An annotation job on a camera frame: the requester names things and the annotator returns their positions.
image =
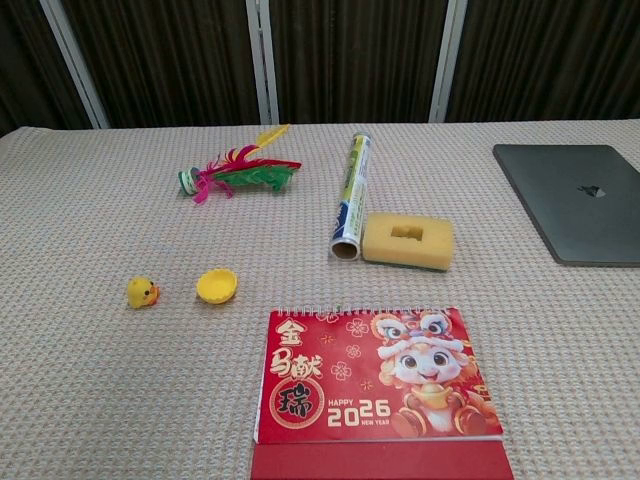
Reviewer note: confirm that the beige woven tablecloth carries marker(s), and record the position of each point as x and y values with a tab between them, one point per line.
100	390

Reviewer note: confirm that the yellow rubber duck toy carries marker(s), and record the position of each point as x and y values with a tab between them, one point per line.
141	293

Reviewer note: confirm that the grey closed laptop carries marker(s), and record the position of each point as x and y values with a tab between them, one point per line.
575	200

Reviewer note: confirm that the white metal frame post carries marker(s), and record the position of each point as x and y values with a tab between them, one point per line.
447	65
75	65
262	65

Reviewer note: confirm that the colourful feather shuttlecock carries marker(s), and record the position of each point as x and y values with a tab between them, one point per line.
250	175

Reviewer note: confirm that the dark brown pleated curtain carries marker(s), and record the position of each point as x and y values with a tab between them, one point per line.
175	60

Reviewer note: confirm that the yellow sponge with hole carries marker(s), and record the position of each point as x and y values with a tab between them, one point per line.
435	240

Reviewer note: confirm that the red 2026 desk calendar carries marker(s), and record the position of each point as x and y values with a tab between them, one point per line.
350	380

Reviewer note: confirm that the cling film roll tube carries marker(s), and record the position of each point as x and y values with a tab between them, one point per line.
352	195

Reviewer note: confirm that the yellow egg tart toy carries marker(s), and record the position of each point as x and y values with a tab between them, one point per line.
215	285

